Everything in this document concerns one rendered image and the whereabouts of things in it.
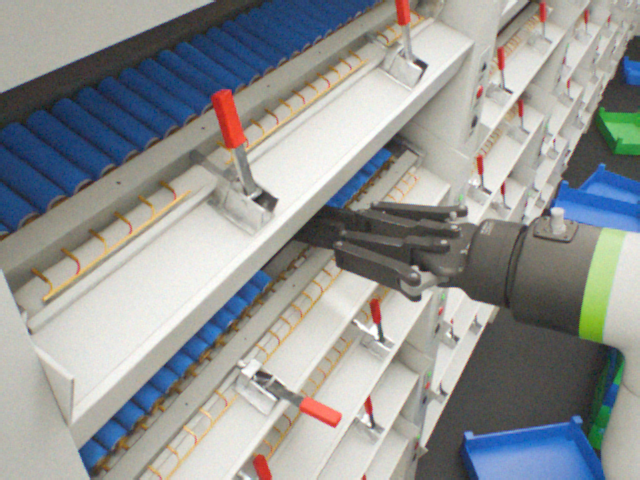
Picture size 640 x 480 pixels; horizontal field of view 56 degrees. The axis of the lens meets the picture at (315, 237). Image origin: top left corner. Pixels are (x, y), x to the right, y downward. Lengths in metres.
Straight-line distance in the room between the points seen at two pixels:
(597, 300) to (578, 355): 1.45
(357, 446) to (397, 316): 0.22
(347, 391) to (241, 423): 0.29
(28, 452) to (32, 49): 0.18
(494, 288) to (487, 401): 1.24
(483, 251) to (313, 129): 0.17
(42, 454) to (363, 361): 0.58
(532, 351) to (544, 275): 1.42
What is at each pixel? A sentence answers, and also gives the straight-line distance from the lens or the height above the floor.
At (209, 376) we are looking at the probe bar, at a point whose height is 0.95.
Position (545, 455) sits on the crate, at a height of 0.00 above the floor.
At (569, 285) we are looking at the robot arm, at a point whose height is 1.04.
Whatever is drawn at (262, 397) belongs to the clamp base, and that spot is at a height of 0.92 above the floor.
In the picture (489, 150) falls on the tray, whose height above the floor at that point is 0.72.
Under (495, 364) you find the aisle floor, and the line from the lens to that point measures 1.85.
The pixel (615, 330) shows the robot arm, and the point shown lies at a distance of 0.51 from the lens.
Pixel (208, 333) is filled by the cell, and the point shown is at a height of 0.95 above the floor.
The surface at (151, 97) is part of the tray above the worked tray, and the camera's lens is 0.47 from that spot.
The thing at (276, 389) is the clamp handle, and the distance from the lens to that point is 0.54.
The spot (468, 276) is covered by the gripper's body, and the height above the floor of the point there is 1.02.
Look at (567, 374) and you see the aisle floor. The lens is 1.89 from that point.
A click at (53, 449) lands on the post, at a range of 0.33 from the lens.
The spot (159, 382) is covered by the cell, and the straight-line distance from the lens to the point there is 0.54.
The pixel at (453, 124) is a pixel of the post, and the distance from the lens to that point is 0.81.
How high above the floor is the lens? 1.36
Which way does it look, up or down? 38 degrees down
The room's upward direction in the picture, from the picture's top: straight up
